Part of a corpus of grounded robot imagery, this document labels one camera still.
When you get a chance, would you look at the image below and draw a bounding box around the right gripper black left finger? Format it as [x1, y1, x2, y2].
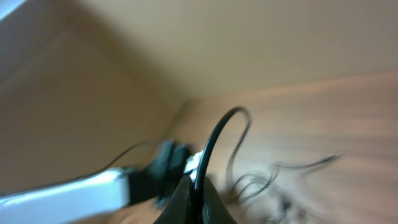
[154, 176, 193, 224]

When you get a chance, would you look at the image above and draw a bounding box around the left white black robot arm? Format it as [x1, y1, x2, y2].
[1, 141, 203, 223]

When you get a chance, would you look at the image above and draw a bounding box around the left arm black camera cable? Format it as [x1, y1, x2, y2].
[71, 139, 162, 181]

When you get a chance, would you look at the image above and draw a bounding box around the thick black usb cable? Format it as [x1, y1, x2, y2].
[193, 106, 252, 200]

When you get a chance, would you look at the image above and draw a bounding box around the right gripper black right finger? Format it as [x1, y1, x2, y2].
[202, 177, 237, 224]

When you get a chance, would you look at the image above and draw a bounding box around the thin black usb cable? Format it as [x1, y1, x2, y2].
[225, 124, 343, 224]

